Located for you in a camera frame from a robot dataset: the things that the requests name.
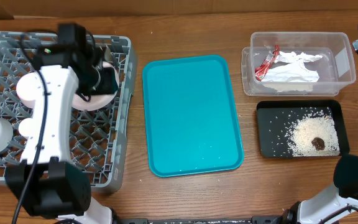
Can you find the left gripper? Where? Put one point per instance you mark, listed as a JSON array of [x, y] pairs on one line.
[[110, 84]]

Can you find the large white plate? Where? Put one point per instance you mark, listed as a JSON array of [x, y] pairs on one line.
[[97, 101]]

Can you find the white cup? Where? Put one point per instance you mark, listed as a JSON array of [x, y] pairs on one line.
[[26, 127]]

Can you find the red snack wrapper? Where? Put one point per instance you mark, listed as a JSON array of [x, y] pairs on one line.
[[261, 71]]

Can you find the white napkin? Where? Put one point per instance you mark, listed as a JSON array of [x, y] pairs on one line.
[[293, 68]]

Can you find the white rice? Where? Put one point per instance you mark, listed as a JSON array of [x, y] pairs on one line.
[[297, 127]]

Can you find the brown food scrap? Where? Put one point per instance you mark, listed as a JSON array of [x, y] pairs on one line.
[[318, 144]]

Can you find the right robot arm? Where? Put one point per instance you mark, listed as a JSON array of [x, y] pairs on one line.
[[333, 203]]

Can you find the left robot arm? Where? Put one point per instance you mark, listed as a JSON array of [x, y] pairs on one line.
[[45, 182]]

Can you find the grey dish rack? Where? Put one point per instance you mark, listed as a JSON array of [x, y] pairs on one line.
[[98, 139]]

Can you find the teal plastic tray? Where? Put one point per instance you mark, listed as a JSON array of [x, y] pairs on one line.
[[191, 122]]

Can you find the clear plastic bin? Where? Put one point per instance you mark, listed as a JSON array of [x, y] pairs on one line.
[[336, 69]]

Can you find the black plastic tray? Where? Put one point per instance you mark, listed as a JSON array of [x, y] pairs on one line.
[[265, 112]]

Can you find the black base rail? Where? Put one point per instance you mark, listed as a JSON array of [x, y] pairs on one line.
[[253, 220]]

